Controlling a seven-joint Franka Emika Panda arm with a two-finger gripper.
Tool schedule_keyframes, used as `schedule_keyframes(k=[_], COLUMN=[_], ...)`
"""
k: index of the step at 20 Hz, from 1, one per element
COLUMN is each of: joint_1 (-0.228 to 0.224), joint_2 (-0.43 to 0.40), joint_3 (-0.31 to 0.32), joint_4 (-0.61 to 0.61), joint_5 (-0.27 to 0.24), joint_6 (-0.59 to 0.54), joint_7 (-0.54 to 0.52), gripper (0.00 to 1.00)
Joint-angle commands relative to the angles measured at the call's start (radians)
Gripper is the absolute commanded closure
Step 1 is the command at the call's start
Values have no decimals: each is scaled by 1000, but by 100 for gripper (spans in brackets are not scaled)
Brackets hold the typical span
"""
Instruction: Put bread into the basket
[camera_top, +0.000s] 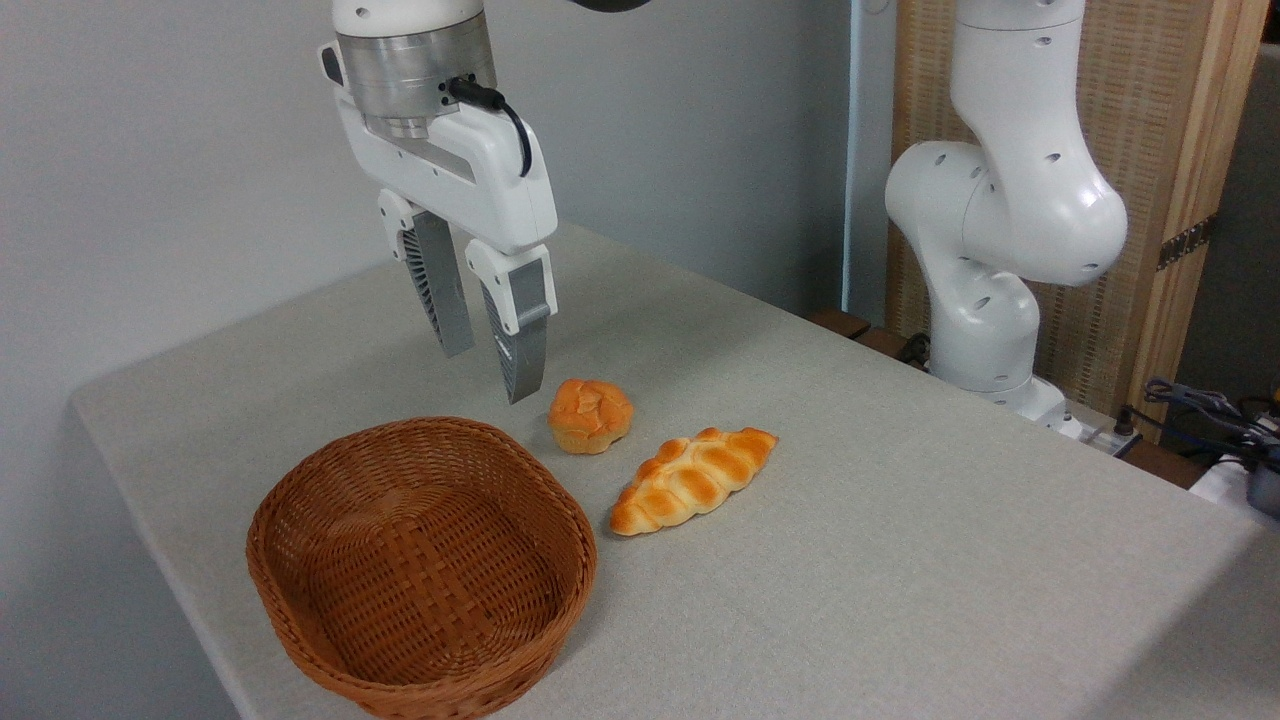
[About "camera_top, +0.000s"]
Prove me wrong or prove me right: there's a metal screen hinge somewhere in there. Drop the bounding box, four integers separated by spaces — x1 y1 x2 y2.
1157 214 1219 272

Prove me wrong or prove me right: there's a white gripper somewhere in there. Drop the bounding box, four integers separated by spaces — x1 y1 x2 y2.
319 40 559 405

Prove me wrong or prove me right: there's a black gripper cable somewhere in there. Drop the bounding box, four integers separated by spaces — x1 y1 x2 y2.
445 75 534 179

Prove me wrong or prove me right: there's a white vertical pole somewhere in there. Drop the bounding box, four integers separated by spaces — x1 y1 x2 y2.
842 0 898 323

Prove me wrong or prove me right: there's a long braided bread roll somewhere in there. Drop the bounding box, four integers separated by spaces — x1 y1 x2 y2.
610 427 779 538

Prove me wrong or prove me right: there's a wooden woven screen panel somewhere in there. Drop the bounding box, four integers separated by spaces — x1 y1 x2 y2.
885 0 1271 443

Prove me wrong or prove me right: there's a round orange bread bun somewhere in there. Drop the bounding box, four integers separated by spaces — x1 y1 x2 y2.
547 378 635 456

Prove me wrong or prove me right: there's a brown wicker basket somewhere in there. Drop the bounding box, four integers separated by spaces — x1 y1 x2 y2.
246 416 599 720

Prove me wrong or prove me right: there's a dark cable bundle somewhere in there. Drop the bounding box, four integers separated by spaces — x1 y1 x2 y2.
1143 377 1280 471

